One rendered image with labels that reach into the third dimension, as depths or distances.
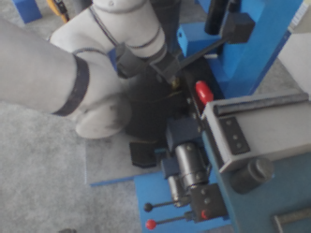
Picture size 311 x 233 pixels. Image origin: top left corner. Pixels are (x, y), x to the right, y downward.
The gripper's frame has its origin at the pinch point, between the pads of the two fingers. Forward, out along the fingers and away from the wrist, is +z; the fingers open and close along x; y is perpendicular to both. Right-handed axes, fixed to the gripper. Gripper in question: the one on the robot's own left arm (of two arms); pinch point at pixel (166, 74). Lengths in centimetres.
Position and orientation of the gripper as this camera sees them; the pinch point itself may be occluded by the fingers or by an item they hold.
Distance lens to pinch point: 64.2
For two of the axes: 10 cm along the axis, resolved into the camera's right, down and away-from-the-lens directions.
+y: 7.1, -7.1, -0.1
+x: -6.4, -6.5, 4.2
